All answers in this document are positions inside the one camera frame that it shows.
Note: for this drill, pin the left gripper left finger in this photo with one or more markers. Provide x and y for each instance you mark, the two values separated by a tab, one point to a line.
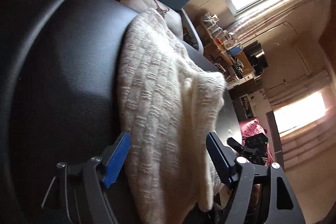
76	192

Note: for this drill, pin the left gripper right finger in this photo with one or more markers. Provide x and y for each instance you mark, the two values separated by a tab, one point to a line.
260	194

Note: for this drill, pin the cream knitted sweater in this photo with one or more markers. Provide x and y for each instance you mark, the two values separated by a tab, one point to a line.
168	105

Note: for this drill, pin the pink quilted bedding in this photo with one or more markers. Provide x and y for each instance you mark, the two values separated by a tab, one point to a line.
252	127

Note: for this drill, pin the small bright window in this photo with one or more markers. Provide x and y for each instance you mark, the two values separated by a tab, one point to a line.
300	113

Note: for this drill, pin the black monitor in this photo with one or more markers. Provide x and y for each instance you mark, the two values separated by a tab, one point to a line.
256	57

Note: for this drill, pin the blue mug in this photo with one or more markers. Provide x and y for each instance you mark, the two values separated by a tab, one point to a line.
234	51

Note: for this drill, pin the cluttered wooden desk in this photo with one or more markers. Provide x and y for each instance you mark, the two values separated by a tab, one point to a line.
216	41

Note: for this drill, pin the deer print cushion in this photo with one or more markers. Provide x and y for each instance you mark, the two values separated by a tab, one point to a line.
142	5

